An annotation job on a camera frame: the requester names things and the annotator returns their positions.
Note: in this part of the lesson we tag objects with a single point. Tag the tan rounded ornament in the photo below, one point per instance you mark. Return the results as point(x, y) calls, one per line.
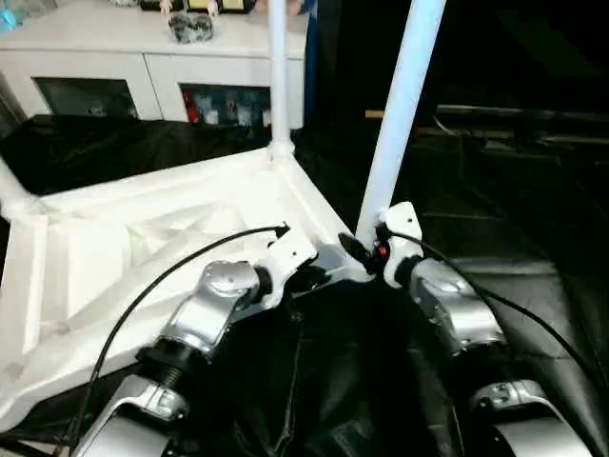
point(297, 4)

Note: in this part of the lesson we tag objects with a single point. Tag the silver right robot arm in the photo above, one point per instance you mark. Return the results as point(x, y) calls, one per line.
point(452, 304)

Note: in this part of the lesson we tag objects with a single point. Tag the red item in cabinet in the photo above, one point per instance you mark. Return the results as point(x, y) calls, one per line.
point(190, 107)

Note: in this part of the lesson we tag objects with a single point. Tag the white glass-door cabinet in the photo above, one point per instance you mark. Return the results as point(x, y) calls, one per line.
point(119, 62)

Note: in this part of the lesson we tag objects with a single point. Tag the black bundle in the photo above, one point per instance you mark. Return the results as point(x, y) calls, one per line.
point(192, 26)

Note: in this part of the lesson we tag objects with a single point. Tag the small tan label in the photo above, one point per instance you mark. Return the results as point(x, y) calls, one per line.
point(373, 114)

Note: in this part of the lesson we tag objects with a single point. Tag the white plastic table top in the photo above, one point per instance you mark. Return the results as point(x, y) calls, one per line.
point(119, 228)

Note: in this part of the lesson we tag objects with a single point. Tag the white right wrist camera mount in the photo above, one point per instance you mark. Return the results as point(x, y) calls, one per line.
point(404, 219)

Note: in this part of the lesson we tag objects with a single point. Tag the white jar in cabinet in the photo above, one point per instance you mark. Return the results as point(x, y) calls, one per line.
point(211, 117)

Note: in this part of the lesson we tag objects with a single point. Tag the black table mat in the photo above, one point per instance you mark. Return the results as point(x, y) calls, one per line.
point(499, 228)

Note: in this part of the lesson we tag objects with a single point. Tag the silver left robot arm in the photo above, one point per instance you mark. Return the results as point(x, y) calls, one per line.
point(214, 300)

